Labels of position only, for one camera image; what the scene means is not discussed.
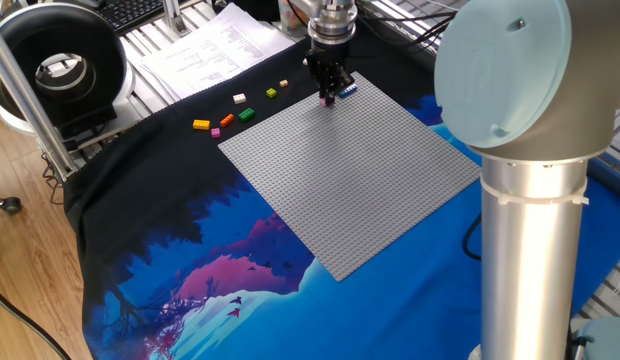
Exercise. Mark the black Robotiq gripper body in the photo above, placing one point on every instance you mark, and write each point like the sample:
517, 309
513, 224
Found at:
327, 57

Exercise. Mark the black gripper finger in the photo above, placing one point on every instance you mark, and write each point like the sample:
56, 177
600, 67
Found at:
340, 82
324, 85

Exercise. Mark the blue Lego brick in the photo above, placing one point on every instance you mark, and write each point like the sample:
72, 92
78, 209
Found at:
350, 91

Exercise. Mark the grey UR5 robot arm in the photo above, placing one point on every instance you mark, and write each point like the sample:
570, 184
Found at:
535, 175

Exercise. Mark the tan small Lego brick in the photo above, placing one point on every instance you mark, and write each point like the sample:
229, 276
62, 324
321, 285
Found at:
284, 83

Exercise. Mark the lime green Lego brick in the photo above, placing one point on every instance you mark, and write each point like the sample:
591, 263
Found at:
271, 93

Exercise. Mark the dark green Lego brick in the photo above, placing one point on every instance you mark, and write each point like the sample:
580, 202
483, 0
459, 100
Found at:
246, 115

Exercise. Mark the white Lego brick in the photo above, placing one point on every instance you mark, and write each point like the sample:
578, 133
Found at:
239, 98

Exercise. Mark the grey Lego baseplate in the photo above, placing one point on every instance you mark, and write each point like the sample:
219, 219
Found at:
350, 180

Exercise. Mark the orange Lego brick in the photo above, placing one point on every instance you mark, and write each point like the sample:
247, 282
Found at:
227, 120

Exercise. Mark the small magenta Lego brick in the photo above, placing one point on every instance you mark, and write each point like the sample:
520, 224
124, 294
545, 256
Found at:
215, 133

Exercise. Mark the yellow Lego brick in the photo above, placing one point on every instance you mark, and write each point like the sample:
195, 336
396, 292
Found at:
201, 124

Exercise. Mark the clear cup of bricks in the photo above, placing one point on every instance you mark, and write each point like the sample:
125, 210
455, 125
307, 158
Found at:
290, 15

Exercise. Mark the printed paper sheet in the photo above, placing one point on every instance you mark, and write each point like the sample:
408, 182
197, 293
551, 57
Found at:
215, 55

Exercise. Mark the black keyboard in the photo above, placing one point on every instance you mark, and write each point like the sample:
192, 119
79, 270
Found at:
130, 12

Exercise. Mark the blue mountain landscape cloth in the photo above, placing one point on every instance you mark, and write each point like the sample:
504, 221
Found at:
390, 310

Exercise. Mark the black round fan housing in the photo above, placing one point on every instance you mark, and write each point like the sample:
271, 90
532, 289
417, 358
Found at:
20, 45

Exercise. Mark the black caster wheel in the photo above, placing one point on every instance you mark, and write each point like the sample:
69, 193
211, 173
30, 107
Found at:
10, 205

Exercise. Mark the aluminium frame post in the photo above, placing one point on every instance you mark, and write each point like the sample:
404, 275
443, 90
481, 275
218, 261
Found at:
30, 105

